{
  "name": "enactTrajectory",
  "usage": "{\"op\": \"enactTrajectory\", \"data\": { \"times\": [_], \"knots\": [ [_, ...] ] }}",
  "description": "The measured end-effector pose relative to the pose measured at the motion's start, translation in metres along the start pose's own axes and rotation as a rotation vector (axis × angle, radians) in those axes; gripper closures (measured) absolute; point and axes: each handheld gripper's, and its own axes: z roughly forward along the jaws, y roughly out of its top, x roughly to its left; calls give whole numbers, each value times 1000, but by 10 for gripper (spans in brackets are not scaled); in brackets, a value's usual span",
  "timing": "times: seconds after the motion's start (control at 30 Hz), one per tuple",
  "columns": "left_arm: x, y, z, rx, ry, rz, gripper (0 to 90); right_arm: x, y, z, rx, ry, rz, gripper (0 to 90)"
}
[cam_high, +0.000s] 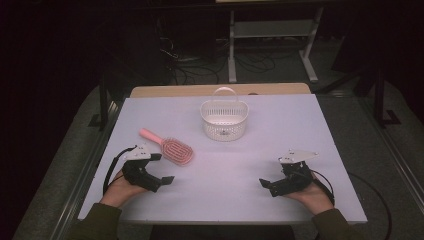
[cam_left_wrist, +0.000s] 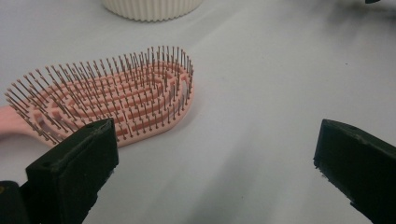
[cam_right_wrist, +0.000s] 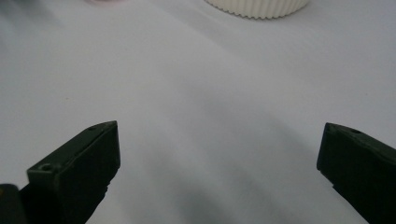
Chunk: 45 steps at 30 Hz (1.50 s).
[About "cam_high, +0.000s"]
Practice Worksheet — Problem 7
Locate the black floor cable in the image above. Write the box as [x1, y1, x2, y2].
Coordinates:
[347, 171, 393, 240]

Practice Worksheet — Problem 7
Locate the white metal stand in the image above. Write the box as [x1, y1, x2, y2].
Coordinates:
[227, 5, 325, 84]

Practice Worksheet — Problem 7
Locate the black metal stand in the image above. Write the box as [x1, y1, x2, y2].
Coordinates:
[372, 64, 403, 130]
[87, 74, 116, 132]

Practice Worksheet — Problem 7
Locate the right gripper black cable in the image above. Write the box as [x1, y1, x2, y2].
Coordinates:
[311, 169, 336, 206]

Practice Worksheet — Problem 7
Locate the person's left hand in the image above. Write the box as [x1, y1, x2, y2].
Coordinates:
[99, 169, 151, 210]

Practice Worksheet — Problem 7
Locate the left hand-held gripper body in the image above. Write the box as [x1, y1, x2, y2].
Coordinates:
[121, 143, 163, 194]

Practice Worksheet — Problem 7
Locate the person's right hand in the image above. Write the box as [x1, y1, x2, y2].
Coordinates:
[283, 172, 335, 216]

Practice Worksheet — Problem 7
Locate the aluminium rail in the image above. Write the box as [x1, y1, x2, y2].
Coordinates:
[49, 99, 126, 240]
[359, 96, 424, 216]

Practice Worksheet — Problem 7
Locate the white plastic basket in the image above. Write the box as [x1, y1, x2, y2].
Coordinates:
[199, 86, 250, 142]

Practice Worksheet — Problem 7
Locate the tangle of black cables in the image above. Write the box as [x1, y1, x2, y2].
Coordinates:
[158, 35, 278, 86]

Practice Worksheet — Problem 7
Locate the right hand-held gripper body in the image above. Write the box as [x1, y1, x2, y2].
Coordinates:
[268, 149, 320, 198]

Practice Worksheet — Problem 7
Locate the pink hairbrush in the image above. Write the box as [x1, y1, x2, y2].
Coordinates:
[138, 127, 195, 167]

